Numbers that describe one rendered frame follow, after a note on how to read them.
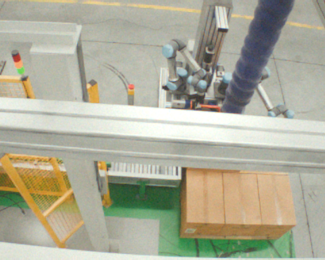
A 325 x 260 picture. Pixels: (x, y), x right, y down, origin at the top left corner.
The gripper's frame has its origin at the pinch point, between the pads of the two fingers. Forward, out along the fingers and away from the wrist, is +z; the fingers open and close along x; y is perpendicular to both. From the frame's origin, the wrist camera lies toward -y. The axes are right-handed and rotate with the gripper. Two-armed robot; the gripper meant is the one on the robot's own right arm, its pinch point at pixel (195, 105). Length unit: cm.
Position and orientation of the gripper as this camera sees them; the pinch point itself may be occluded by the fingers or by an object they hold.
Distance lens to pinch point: 351.8
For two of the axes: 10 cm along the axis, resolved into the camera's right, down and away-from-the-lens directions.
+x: 0.4, -8.3, 5.6
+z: -0.8, 5.6, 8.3
